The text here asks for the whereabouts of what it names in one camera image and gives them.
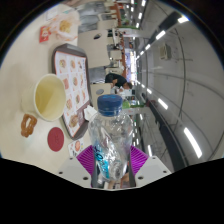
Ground person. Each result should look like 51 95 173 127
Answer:
104 73 134 92

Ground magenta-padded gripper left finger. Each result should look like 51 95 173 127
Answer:
56 144 98 188

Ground brown pretzel-shaped charm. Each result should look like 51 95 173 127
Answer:
20 113 38 138

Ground dark tray with menu liner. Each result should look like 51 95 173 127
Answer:
51 43 93 140

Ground beige dining chairs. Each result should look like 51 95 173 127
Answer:
106 0 134 101

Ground cream paper cup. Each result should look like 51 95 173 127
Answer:
21 73 67 122

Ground beige chair with oval hole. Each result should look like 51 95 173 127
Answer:
77 29 111 69
89 83 113 108

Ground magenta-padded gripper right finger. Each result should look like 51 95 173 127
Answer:
128 144 173 188

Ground printed sticker sheet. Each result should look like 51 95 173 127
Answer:
68 139 85 158

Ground white paper napkin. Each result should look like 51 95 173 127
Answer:
83 105 98 122

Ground red snack packet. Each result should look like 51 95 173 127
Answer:
39 25 53 44

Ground ceiling lights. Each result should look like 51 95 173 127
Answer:
129 0 204 159

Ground ceiling air conditioner unit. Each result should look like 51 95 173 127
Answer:
159 43 173 61

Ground clear plastic snack bag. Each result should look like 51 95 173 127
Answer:
46 13 81 43

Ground clear blue-capped water bottle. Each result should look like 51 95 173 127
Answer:
87 93 134 190

